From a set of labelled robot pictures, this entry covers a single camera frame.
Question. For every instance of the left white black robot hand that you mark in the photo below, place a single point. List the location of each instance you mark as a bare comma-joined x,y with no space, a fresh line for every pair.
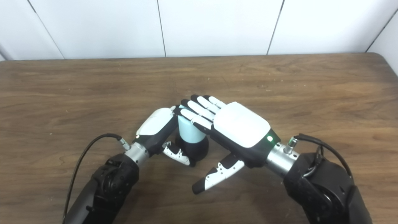
155,123

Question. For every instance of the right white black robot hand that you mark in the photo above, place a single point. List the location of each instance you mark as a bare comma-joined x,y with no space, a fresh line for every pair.
242,127

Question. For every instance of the black funnel-shaped nozzle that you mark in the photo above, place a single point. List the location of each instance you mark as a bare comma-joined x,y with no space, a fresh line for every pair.
197,151

